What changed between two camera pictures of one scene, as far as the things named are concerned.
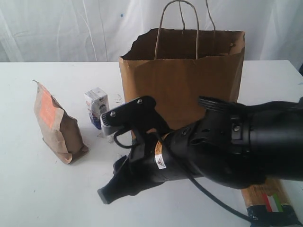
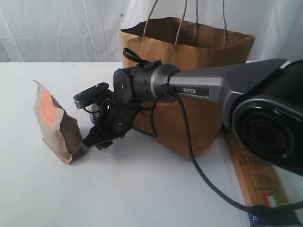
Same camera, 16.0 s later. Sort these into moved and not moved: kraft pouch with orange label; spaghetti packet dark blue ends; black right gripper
Moved: black right gripper
Not moved: spaghetti packet dark blue ends; kraft pouch with orange label
